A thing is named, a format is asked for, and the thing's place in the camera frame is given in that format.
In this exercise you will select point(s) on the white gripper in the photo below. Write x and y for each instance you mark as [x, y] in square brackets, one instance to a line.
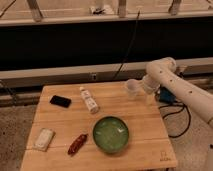
[150, 98]

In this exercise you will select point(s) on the green ceramic bowl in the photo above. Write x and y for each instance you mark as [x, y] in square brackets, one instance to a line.
[111, 134]

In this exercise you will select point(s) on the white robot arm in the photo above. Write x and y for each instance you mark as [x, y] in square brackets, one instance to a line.
[162, 72]

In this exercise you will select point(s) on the red sausage snack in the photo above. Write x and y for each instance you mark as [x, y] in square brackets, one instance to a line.
[77, 144]

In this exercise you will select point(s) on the black phone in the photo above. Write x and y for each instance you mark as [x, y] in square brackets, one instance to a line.
[60, 101]

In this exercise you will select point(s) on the white bottle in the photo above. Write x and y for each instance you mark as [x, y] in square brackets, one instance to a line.
[89, 100]

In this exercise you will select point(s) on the blue power box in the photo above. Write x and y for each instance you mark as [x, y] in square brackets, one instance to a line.
[166, 96]

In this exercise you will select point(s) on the small wooden table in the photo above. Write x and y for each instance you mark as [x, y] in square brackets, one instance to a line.
[148, 147]

